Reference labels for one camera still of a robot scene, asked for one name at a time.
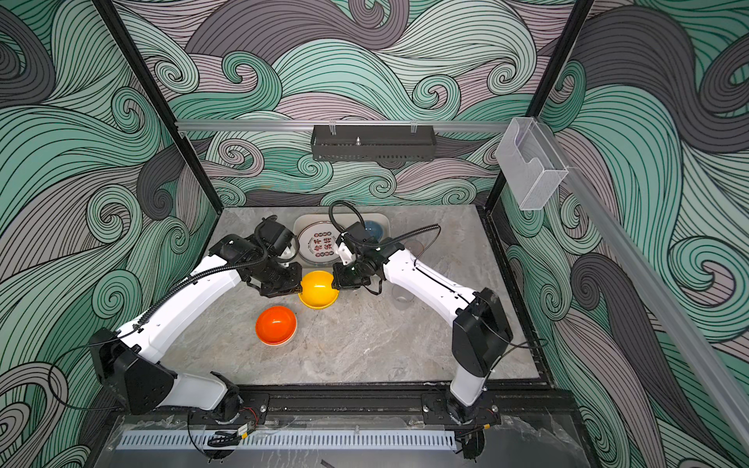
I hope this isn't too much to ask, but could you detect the blue bowl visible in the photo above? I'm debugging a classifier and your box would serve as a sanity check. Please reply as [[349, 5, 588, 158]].
[[365, 220, 384, 242]]

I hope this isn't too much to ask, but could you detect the yellow bowl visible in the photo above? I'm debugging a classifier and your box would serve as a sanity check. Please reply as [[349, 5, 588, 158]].
[[298, 270, 339, 310]]

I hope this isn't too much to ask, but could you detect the orange bowl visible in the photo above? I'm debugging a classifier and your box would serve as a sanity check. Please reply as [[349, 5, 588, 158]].
[[255, 306, 298, 346]]

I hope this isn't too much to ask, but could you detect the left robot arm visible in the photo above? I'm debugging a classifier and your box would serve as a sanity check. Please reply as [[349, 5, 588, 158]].
[[89, 216, 302, 423]]

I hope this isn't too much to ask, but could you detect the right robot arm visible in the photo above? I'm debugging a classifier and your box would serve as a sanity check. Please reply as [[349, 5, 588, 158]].
[[333, 220, 513, 411]]

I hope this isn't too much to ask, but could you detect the white plastic bin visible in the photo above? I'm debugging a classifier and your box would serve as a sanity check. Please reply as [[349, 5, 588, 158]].
[[294, 213, 390, 265]]

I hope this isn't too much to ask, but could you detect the clear plastic cup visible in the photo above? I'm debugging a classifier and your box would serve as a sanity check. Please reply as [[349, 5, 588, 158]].
[[391, 285, 415, 310]]

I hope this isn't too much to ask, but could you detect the black wall tray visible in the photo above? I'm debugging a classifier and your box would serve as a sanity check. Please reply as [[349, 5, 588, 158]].
[[310, 124, 437, 164]]

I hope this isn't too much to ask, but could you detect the white slotted cable duct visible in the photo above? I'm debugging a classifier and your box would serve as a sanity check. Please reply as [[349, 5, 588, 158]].
[[115, 430, 458, 452]]

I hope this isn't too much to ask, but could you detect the clear acrylic wall holder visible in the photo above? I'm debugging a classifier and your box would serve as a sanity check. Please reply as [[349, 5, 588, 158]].
[[495, 117, 569, 212]]

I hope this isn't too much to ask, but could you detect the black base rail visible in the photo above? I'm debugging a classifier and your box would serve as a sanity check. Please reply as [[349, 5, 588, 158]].
[[232, 381, 575, 426]]

